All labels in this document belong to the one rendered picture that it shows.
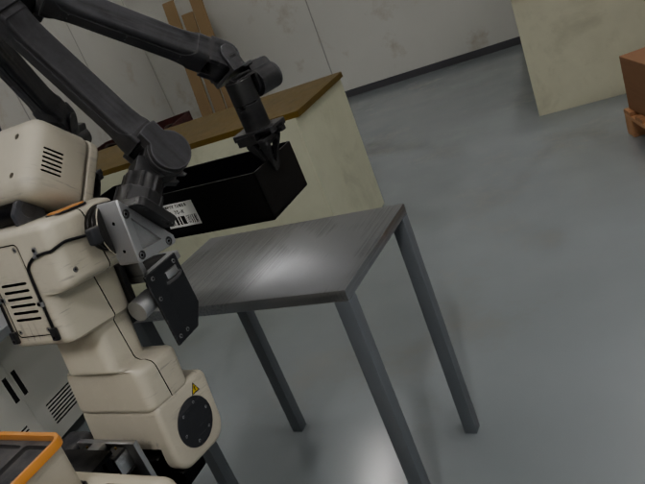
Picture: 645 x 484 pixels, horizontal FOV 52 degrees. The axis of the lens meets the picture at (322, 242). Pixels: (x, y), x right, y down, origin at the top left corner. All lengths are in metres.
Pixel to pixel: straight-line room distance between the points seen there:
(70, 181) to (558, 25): 4.04
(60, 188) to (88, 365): 0.35
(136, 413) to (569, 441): 1.27
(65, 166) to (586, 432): 1.60
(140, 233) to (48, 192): 0.18
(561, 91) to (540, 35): 0.42
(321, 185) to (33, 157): 2.36
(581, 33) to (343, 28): 3.79
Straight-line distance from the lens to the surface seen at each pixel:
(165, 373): 1.36
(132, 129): 1.23
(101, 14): 1.34
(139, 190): 1.17
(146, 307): 1.32
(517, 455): 2.12
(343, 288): 1.49
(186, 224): 1.53
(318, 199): 3.48
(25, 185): 1.22
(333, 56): 8.19
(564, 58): 4.95
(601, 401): 2.24
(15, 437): 1.30
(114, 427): 1.46
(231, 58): 1.38
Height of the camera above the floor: 1.43
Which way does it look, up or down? 21 degrees down
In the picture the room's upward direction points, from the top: 22 degrees counter-clockwise
